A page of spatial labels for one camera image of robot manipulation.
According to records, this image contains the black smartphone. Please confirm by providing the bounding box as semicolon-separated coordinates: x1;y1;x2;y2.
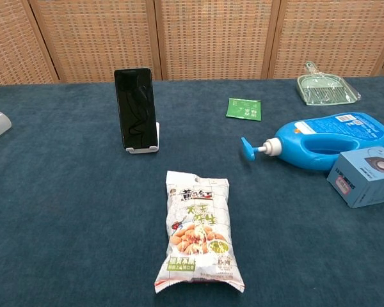
113;67;159;150

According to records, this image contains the white phone stand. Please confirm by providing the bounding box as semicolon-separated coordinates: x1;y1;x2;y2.
126;122;161;155

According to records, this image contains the green sachet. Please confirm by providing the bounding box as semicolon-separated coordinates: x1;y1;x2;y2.
225;97;262;122

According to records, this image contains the white peanut snack bag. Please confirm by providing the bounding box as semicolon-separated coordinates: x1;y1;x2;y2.
154;170;246;294

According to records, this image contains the woven folding screen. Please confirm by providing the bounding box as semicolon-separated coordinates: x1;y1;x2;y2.
0;0;384;88

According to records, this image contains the blue pump detergent bottle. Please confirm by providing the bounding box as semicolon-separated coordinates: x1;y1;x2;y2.
241;111;384;172

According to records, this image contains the green dustpan in plastic wrap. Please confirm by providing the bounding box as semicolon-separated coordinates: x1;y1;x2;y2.
296;61;362;107

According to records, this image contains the blue cardboard box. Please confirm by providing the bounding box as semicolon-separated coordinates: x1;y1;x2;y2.
326;146;384;209

